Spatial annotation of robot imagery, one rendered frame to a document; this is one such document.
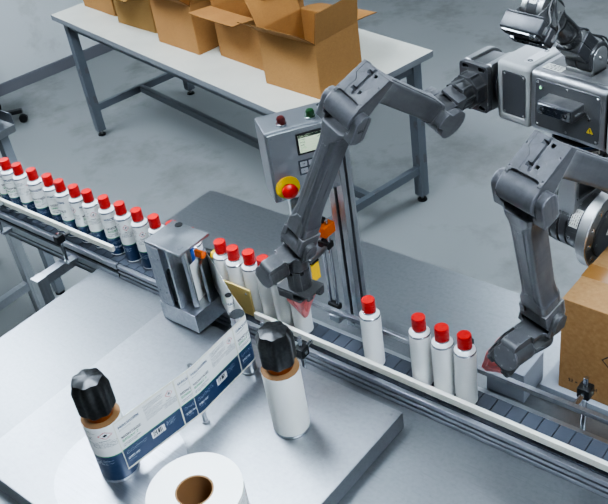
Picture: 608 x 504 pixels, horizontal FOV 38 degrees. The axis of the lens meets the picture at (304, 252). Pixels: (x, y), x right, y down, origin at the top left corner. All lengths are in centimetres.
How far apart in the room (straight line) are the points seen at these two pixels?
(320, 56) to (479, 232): 115
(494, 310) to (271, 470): 79
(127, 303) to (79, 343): 20
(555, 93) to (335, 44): 180
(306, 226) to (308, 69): 182
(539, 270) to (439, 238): 251
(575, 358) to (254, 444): 76
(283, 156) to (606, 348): 84
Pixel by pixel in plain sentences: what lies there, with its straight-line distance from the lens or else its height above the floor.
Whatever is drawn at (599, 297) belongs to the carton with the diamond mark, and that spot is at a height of 112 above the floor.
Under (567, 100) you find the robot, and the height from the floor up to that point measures 149.
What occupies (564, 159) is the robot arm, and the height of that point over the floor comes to 165.
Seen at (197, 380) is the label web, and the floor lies 102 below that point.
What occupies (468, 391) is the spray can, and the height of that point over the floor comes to 93.
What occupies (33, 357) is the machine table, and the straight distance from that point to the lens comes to 264.
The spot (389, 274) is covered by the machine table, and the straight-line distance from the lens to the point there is 261.
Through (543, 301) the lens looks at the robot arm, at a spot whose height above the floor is 130.
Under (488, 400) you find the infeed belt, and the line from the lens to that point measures 215.
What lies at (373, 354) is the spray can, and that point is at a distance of 220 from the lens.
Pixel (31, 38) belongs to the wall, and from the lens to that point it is 665.
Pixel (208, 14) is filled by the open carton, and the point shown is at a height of 104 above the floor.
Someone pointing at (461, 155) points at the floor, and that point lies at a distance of 480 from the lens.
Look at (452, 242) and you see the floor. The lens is 414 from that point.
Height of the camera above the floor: 241
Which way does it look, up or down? 35 degrees down
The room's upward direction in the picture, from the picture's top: 10 degrees counter-clockwise
